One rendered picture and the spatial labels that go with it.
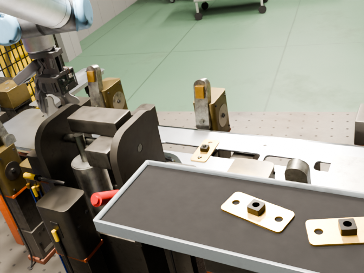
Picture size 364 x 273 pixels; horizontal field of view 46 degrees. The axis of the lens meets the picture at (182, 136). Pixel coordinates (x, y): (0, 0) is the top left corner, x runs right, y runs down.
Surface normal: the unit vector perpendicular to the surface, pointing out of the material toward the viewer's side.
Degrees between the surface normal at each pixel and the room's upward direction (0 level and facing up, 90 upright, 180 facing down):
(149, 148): 90
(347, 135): 0
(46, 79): 90
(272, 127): 0
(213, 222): 0
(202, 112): 78
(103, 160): 90
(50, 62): 90
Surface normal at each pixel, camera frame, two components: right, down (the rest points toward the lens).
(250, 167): -0.17, -0.85
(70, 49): 0.94, 0.02
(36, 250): -0.44, 0.52
